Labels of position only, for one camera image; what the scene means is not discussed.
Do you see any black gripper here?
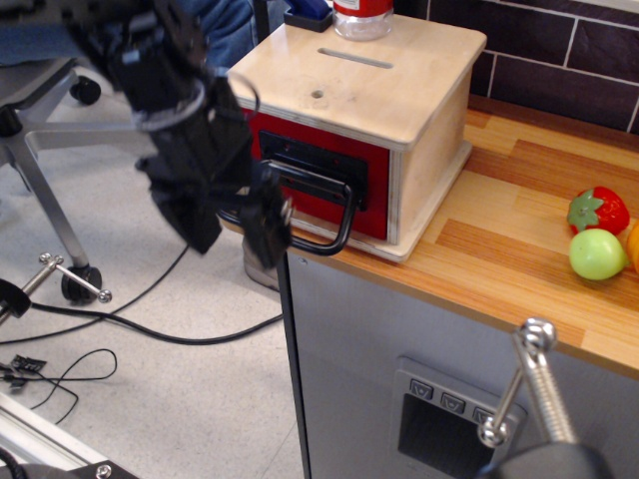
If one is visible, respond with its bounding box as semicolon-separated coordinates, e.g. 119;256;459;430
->
137;77;292;269

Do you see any red front wooden drawer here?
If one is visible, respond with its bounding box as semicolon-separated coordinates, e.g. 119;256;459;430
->
250;113;390;240

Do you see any black metal drawer handle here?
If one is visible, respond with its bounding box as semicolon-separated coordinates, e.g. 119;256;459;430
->
221;158;363;256

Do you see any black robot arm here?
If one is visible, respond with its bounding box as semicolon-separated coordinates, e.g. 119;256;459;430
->
58;1;292;269

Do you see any light wooden box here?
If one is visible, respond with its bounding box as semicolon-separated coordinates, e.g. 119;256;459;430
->
230;16;487;262

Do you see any person in blue jeans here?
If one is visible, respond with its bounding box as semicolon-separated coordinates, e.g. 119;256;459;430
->
1;0;259;68

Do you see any black tray with blue object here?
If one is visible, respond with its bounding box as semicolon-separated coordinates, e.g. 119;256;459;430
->
284;0;332;33

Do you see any silver screw clamp left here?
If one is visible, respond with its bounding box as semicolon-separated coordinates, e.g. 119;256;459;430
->
0;251;113;328

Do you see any silver screw clamp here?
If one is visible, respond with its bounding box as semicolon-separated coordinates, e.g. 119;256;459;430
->
477;317;613;478
0;251;113;328

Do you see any clear plastic jar red label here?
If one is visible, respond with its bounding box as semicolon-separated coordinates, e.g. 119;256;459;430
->
332;0;394;41

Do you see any grey office chair base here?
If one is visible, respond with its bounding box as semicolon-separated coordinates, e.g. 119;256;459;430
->
1;58;147;303

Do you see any green toy apple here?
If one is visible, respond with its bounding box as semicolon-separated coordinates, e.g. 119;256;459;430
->
569;229;630;280

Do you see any red toy strawberry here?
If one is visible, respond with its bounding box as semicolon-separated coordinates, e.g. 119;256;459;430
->
567;186;630;236

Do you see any orange toy fruit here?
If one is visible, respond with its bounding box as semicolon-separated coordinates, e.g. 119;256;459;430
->
626;221;639;272

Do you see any silver screw clamp right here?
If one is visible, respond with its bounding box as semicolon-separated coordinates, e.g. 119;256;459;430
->
477;317;613;478

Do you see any thick black floor cable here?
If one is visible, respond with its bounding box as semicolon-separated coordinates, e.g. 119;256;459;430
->
0;243;285;346

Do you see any aluminium rail bottom left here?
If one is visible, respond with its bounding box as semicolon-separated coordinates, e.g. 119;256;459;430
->
1;394;136;478

